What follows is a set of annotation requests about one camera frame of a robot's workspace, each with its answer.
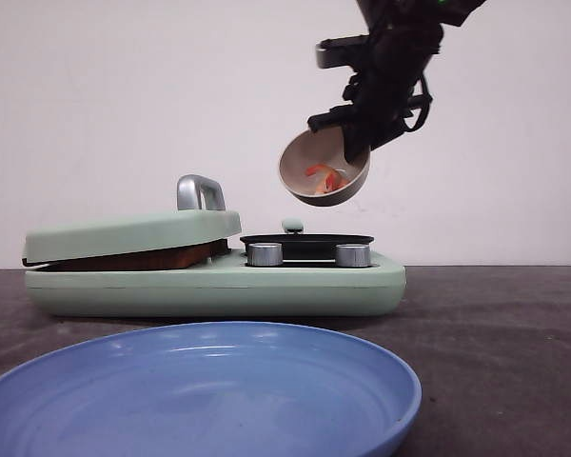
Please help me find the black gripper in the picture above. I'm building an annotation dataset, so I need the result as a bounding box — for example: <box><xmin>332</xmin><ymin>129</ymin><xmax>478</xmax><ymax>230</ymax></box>
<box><xmin>307</xmin><ymin>23</ymin><xmax>443</xmax><ymax>164</ymax></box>

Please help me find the beige ribbed bowl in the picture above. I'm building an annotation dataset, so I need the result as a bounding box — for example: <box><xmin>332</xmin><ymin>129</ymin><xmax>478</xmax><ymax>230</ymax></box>
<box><xmin>279</xmin><ymin>128</ymin><xmax>370</xmax><ymax>207</ymax></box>

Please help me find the white bread slice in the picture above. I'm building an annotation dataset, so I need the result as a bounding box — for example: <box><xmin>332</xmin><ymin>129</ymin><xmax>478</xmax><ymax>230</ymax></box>
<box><xmin>41</xmin><ymin>239</ymin><xmax>230</xmax><ymax>272</ymax></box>

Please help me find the mint green breakfast maker lid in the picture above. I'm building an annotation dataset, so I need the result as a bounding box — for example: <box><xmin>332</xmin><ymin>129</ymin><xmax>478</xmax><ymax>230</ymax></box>
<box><xmin>22</xmin><ymin>174</ymin><xmax>242</xmax><ymax>267</ymax></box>

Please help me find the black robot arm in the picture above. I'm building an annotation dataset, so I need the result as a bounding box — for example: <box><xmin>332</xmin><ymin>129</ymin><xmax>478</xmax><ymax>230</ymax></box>
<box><xmin>307</xmin><ymin>1</ymin><xmax>482</xmax><ymax>163</ymax></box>

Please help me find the pink shrimp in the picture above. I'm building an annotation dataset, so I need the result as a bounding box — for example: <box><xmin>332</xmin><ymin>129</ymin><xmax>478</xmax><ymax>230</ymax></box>
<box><xmin>324</xmin><ymin>170</ymin><xmax>349</xmax><ymax>193</ymax></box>

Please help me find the right silver control knob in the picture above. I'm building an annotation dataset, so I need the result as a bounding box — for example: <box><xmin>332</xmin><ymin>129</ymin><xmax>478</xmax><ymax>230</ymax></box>
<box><xmin>334</xmin><ymin>244</ymin><xmax>371</xmax><ymax>268</ymax></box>

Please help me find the silver control knob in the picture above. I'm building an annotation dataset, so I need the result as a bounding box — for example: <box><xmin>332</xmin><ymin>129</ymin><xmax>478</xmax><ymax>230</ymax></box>
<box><xmin>334</xmin><ymin>244</ymin><xmax>371</xmax><ymax>268</ymax></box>
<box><xmin>246</xmin><ymin>243</ymin><xmax>283</xmax><ymax>268</ymax></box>

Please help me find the black frying pan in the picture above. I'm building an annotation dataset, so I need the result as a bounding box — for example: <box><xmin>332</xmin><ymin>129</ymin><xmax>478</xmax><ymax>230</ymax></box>
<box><xmin>240</xmin><ymin>219</ymin><xmax>374</xmax><ymax>261</ymax></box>

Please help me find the left silver control knob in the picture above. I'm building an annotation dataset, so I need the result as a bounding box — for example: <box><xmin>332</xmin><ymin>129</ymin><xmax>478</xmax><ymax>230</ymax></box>
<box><xmin>246</xmin><ymin>243</ymin><xmax>283</xmax><ymax>268</ymax></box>

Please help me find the blue plate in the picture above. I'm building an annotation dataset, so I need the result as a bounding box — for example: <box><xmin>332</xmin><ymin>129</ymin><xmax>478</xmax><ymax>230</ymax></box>
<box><xmin>0</xmin><ymin>322</ymin><xmax>422</xmax><ymax>456</ymax></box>

